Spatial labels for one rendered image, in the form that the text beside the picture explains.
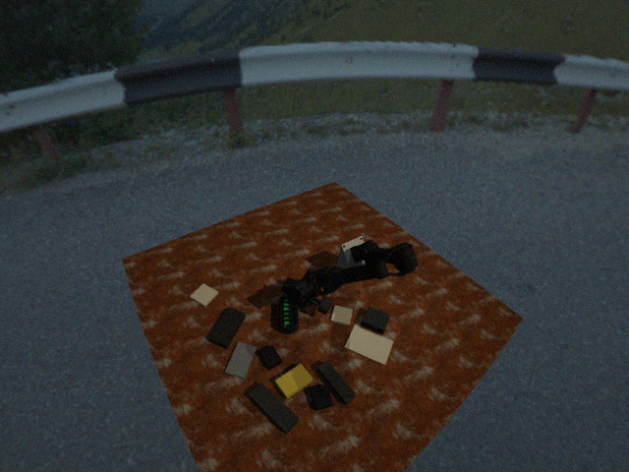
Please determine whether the yellow box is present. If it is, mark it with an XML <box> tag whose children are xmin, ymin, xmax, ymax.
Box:
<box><xmin>275</xmin><ymin>364</ymin><xmax>313</xmax><ymax>399</ymax></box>

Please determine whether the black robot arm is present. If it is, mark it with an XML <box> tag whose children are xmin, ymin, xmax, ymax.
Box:
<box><xmin>287</xmin><ymin>240</ymin><xmax>418</xmax><ymax>302</ymax></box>

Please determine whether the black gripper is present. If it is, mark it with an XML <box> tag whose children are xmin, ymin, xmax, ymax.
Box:
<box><xmin>280</xmin><ymin>277</ymin><xmax>332</xmax><ymax>314</ymax></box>

